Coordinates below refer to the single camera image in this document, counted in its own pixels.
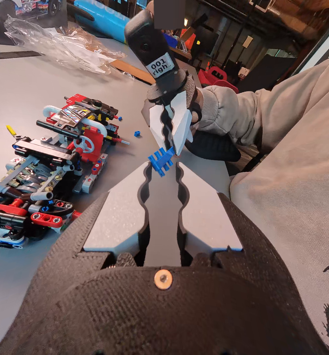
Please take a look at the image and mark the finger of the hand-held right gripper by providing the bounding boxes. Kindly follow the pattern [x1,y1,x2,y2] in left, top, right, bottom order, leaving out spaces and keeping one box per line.
[164,91,193,156]
[149,104,172,152]

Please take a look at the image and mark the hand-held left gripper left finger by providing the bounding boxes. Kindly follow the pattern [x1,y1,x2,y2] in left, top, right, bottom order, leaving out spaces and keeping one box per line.
[83,161,151,267]

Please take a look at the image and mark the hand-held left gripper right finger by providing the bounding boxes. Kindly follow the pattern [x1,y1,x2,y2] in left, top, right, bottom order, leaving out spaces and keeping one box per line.
[176,162,243,265]

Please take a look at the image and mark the long blue lego beam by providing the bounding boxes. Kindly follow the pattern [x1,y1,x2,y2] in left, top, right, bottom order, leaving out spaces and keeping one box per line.
[148,146,176,178]

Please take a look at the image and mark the person's right forearm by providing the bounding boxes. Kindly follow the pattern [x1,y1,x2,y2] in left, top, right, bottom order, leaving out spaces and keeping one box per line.
[199,53,329,148]

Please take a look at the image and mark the partly built lego car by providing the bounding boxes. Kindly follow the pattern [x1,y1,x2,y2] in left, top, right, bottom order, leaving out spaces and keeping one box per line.
[0,94,130,249]

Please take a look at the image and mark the lego set box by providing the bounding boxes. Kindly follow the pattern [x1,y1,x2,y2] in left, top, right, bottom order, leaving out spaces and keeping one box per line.
[0,0,68,31]

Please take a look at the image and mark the person's right hand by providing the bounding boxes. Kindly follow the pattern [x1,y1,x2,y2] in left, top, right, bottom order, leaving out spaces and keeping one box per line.
[191,88,204,132]

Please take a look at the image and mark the small blue bin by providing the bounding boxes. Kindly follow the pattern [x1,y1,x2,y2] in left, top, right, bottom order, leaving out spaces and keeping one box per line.
[163,33,179,48]

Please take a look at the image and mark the light blue padded package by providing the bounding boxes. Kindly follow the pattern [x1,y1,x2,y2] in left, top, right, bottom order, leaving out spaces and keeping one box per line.
[74,0,132,44]

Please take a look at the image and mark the black office chair seat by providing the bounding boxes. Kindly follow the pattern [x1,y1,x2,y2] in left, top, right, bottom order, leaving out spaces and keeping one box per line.
[185,130,241,162]

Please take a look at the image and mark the orange triangular object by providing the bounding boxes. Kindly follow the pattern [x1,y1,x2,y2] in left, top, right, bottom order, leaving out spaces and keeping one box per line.
[181,28,196,48]

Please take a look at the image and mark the red plastic crate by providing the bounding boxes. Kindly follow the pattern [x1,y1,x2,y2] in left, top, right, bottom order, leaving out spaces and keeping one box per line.
[198,66,239,94]

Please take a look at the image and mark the black chair armrest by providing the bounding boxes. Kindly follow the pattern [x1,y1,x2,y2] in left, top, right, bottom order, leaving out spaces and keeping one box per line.
[67,3,95,22]

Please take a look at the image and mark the clear plastic bags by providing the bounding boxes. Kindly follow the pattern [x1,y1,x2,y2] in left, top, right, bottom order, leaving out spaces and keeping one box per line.
[4,15,128,76]

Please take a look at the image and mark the black framed marker sign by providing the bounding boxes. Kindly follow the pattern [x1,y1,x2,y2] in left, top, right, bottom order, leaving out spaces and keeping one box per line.
[292,17,329,76]

